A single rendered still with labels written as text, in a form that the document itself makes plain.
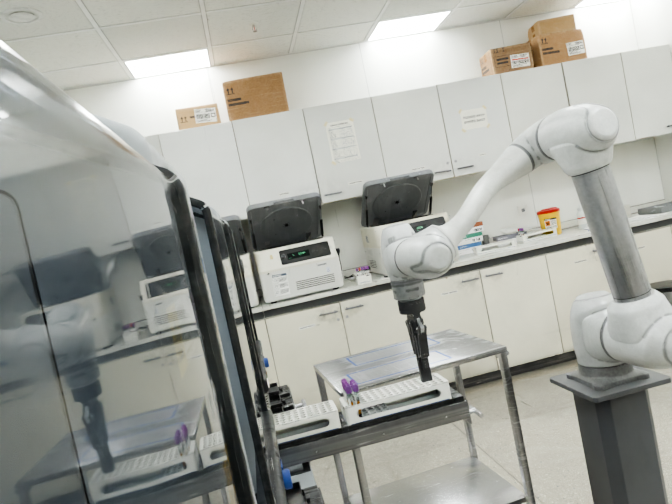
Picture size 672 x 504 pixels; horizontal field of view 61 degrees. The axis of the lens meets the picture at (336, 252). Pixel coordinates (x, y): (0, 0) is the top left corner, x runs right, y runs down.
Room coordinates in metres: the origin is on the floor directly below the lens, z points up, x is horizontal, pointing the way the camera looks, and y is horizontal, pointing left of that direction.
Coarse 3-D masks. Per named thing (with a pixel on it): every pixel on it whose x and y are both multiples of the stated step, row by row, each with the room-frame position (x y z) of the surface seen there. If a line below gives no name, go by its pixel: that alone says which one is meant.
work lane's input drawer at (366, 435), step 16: (448, 400) 1.54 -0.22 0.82; (464, 400) 1.55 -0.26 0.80; (384, 416) 1.51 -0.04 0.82; (400, 416) 1.52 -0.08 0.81; (416, 416) 1.51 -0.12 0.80; (432, 416) 1.52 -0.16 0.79; (448, 416) 1.53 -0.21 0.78; (464, 416) 1.53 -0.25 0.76; (480, 416) 1.56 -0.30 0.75; (336, 432) 1.49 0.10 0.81; (352, 432) 1.49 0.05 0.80; (368, 432) 1.49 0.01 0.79; (384, 432) 1.50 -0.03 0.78; (400, 432) 1.51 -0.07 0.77; (288, 448) 1.46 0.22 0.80; (304, 448) 1.47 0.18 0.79; (320, 448) 1.47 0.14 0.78; (336, 448) 1.48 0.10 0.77; (352, 448) 1.49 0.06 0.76; (288, 464) 1.46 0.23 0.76
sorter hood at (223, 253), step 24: (216, 240) 0.60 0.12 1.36; (216, 264) 0.60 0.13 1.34; (240, 288) 1.19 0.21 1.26; (240, 312) 0.94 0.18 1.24; (240, 336) 0.75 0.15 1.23; (240, 360) 0.60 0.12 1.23; (240, 384) 0.60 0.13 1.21; (264, 408) 1.12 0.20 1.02; (264, 432) 0.85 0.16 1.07; (264, 456) 0.60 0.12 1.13; (264, 480) 0.60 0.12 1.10
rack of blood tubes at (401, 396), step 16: (400, 384) 1.61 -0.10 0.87; (416, 384) 1.58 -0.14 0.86; (432, 384) 1.55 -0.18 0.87; (448, 384) 1.55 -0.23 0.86; (368, 400) 1.53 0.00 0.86; (384, 400) 1.52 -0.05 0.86; (400, 400) 1.62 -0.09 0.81; (416, 400) 1.61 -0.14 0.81; (432, 400) 1.54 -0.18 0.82; (352, 416) 1.50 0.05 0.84; (368, 416) 1.51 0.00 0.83
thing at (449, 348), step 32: (384, 352) 2.20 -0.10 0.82; (448, 352) 2.01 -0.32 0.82; (480, 352) 1.92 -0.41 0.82; (320, 384) 2.21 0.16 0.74; (384, 384) 1.83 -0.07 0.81; (512, 384) 1.94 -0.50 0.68; (512, 416) 1.93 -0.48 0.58; (416, 480) 2.23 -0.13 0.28; (448, 480) 2.18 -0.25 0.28; (480, 480) 2.13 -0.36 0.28
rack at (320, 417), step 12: (300, 408) 1.58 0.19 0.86; (312, 408) 1.57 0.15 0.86; (324, 408) 1.53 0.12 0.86; (336, 408) 1.51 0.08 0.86; (276, 420) 1.53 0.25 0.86; (288, 420) 1.50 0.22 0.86; (300, 420) 1.48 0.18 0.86; (312, 420) 1.49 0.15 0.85; (324, 420) 1.59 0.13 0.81; (336, 420) 1.50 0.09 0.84; (276, 432) 1.57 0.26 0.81; (288, 432) 1.57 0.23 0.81; (300, 432) 1.55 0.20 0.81; (312, 432) 1.49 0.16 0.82
